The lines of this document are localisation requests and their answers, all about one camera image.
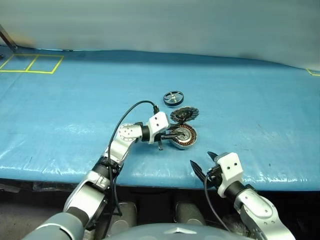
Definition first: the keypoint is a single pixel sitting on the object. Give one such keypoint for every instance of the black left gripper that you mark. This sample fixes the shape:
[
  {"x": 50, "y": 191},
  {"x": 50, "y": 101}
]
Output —
[{"x": 160, "y": 137}]

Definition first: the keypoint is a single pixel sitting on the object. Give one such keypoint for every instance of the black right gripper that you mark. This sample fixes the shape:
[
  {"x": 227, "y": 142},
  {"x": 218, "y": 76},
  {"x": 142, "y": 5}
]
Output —
[{"x": 215, "y": 176}]

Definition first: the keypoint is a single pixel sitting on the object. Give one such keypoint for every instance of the motor housing with copper windings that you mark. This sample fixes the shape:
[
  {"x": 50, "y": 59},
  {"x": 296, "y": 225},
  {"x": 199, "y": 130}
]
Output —
[{"x": 187, "y": 143}]

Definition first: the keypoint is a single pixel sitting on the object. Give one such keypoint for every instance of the finned round motor lid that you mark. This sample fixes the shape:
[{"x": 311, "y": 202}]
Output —
[{"x": 186, "y": 113}]

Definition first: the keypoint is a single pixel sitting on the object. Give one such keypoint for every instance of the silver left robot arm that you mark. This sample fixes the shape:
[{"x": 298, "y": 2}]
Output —
[{"x": 122, "y": 147}]

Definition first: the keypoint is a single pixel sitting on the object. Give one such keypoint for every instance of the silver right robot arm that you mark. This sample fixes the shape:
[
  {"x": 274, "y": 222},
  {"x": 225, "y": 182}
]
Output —
[{"x": 260, "y": 210}]

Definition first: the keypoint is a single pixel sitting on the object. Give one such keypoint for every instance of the dark grey rounded shape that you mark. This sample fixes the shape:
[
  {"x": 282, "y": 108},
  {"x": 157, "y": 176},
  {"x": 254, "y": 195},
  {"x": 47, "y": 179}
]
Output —
[
  {"x": 190, "y": 212},
  {"x": 126, "y": 215}
]

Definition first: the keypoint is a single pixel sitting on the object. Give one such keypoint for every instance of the grey robot torso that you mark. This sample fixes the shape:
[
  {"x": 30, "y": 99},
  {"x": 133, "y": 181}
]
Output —
[{"x": 162, "y": 233}]

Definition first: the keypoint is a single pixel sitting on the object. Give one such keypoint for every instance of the blue table cover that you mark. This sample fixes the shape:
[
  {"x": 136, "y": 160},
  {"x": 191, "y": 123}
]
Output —
[{"x": 75, "y": 112}]

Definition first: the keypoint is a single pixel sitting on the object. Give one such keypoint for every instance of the yellow tape corner mark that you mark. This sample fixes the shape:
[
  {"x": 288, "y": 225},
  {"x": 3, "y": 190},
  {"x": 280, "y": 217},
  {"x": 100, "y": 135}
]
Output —
[{"x": 312, "y": 74}]

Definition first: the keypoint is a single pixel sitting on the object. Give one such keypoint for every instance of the yellow tape double square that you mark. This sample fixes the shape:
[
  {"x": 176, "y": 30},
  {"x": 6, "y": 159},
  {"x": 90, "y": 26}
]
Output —
[{"x": 37, "y": 72}]

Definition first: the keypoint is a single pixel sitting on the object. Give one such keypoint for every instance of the slanted metal bar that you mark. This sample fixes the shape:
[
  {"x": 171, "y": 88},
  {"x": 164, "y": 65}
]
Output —
[{"x": 7, "y": 37}]

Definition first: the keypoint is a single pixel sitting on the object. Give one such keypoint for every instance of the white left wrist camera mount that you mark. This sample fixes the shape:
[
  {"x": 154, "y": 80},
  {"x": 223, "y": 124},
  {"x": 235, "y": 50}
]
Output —
[{"x": 158, "y": 122}]

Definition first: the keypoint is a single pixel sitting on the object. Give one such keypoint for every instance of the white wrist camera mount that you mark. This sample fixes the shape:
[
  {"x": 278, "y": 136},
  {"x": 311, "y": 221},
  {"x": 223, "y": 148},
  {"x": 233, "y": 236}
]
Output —
[
  {"x": 158, "y": 122},
  {"x": 231, "y": 167}
]

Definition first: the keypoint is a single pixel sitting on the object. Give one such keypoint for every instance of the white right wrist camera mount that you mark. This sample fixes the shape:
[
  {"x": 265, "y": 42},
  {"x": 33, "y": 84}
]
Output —
[{"x": 231, "y": 167}]

